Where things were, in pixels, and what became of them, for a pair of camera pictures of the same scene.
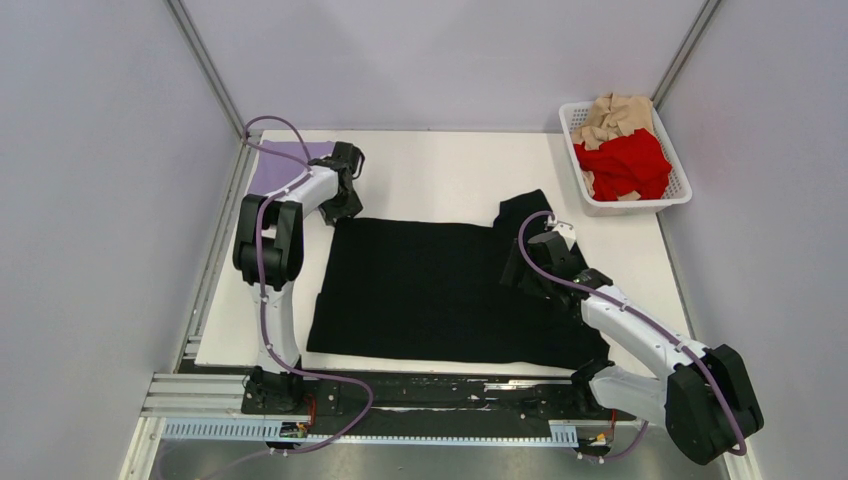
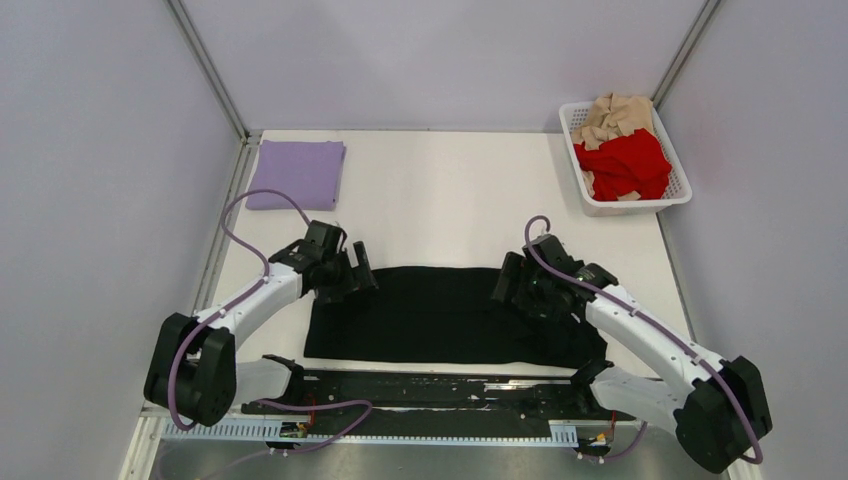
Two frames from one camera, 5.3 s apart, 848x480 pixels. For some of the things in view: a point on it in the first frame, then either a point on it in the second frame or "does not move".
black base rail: (429, 407) does not move
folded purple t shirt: (274, 171) does not move
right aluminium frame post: (684, 53) does not move
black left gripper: (352, 208) to (357, 277)
